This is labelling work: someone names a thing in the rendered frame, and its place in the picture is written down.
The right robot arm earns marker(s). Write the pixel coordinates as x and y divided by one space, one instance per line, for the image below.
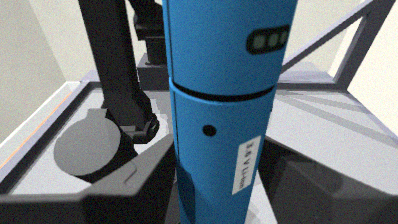
92 148

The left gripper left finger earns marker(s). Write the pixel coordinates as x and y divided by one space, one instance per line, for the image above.
136 193

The blue electric screwdriver barrel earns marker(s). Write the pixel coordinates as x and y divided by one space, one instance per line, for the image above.
224 60

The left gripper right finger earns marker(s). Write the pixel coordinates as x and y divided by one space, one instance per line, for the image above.
303 191

